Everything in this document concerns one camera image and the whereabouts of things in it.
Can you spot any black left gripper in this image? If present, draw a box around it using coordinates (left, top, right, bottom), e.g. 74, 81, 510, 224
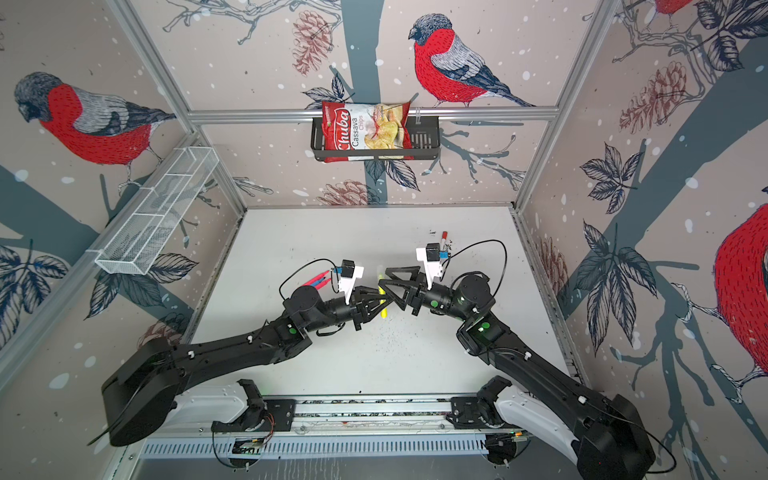
303, 286, 392, 335

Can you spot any yellow highlighter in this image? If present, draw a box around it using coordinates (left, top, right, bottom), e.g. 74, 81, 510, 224
379, 288, 388, 319

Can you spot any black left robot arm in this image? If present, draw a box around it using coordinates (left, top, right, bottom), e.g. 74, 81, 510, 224
101, 286, 391, 447

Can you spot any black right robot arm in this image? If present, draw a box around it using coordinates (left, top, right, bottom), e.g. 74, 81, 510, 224
379, 267, 656, 479

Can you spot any red cassava chips bag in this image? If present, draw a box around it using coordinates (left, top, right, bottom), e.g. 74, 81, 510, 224
318, 102, 412, 163

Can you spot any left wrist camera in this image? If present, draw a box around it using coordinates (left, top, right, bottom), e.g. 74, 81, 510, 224
336, 259, 364, 305

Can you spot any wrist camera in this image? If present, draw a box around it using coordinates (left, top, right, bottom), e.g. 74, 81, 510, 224
336, 259, 364, 305
416, 242, 449, 289

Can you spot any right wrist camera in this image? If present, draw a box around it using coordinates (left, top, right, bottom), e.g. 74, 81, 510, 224
416, 242, 449, 289

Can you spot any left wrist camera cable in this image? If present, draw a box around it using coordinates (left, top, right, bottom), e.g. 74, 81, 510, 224
278, 258, 338, 298

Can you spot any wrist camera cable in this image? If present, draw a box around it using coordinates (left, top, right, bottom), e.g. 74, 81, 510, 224
446, 239, 509, 283
278, 258, 338, 298

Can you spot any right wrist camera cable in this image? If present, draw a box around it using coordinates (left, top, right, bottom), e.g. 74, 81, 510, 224
446, 239, 509, 283

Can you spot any aluminium mounting rail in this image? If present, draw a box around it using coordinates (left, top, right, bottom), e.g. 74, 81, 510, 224
119, 392, 625, 439

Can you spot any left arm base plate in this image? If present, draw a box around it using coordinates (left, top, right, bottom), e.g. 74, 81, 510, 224
211, 398, 297, 433

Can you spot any black wall basket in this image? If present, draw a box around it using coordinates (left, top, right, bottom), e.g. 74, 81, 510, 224
310, 116, 441, 163

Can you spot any white perforated cable duct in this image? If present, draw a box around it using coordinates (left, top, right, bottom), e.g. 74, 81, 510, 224
140, 433, 488, 461

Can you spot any white wire mesh shelf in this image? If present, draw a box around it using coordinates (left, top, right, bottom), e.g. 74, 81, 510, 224
95, 146, 219, 275

